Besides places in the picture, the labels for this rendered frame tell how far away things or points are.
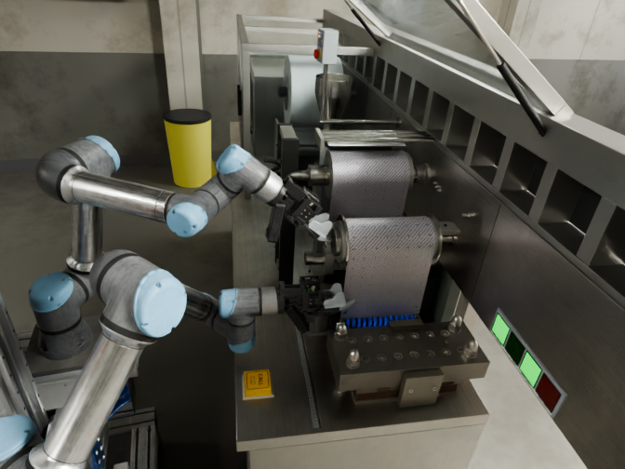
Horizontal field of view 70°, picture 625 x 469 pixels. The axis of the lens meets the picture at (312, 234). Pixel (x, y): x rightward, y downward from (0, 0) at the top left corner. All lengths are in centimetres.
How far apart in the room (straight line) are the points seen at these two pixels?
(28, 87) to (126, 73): 86
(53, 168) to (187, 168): 318
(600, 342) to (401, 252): 50
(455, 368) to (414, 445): 24
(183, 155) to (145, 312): 348
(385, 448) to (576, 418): 51
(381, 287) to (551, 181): 51
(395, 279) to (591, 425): 55
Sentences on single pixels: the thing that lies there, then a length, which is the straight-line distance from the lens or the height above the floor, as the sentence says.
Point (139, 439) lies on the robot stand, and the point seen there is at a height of 23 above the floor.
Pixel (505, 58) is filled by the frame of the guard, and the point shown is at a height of 176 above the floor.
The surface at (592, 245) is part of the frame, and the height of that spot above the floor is 149.
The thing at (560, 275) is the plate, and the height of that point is 140.
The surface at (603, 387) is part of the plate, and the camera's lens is 94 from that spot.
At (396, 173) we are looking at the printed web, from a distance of 136.
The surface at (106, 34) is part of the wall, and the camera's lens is 475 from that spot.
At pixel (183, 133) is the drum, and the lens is 420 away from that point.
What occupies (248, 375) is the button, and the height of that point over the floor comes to 92.
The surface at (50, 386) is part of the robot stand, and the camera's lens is 165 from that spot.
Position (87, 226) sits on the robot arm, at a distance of 143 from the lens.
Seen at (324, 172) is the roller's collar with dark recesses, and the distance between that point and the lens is 134.
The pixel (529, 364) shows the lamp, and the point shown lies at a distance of 107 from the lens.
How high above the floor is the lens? 188
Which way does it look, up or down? 31 degrees down
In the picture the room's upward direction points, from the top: 4 degrees clockwise
